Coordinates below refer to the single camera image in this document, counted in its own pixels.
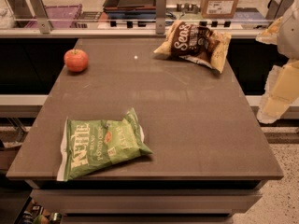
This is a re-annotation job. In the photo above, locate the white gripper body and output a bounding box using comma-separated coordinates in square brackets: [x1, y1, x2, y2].
[278, 0, 299, 60]

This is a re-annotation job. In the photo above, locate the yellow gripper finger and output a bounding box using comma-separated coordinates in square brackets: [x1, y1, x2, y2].
[257, 60, 299, 124]
[256, 18, 282, 45]

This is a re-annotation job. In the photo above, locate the green jalapeno kettle chip bag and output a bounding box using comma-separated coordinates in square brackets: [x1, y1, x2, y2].
[57, 108, 152, 182]

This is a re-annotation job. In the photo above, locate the brown Sensible Portions chip bag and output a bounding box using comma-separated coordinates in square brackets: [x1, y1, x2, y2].
[154, 21, 231, 74]

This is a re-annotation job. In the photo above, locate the red apple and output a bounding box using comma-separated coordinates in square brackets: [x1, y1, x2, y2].
[64, 49, 89, 72]

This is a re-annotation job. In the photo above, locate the cardboard box with label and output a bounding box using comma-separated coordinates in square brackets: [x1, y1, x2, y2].
[200, 0, 239, 19]

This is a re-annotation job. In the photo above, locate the dark tray stack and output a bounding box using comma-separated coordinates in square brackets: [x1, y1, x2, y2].
[103, 0, 156, 20]

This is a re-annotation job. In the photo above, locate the purple plastic crate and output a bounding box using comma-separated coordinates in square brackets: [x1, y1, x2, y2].
[24, 3, 83, 29]

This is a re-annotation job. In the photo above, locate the right metal rail bracket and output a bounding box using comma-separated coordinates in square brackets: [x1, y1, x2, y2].
[265, 0, 294, 20]

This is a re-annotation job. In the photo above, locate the metal rail bracket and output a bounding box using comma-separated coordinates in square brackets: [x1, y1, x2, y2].
[265, 0, 294, 20]
[156, 0, 166, 35]
[30, 0, 52, 34]

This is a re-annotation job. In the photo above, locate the middle metal rail bracket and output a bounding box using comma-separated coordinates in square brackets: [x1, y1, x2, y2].
[156, 0, 166, 35]

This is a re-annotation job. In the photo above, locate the left metal rail bracket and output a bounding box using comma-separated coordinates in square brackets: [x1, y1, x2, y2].
[30, 0, 52, 34]

